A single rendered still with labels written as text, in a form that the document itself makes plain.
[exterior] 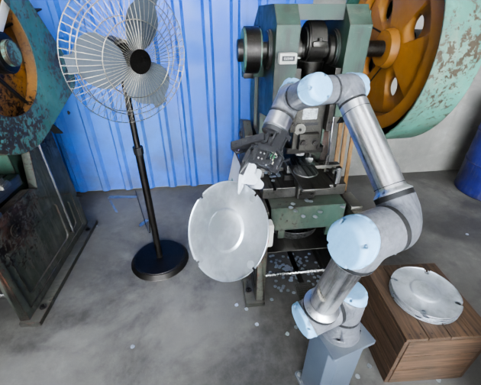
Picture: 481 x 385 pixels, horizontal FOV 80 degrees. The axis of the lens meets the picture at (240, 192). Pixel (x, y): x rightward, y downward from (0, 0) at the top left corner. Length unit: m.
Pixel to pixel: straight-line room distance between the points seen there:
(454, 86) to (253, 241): 0.93
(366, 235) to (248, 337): 1.18
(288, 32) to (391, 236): 0.89
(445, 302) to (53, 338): 1.94
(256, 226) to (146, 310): 1.23
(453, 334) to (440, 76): 1.02
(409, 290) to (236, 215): 1.01
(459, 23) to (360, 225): 0.83
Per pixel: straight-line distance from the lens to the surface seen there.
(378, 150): 0.80
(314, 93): 0.76
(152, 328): 1.81
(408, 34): 1.53
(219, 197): 0.87
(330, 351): 1.21
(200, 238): 0.91
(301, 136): 1.43
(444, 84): 1.31
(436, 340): 1.54
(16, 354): 2.02
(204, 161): 2.78
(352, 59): 1.41
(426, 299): 1.59
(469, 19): 1.31
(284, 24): 1.29
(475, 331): 1.64
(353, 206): 1.56
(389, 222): 0.71
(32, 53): 1.85
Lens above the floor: 1.47
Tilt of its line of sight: 32 degrees down
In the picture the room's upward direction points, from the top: straight up
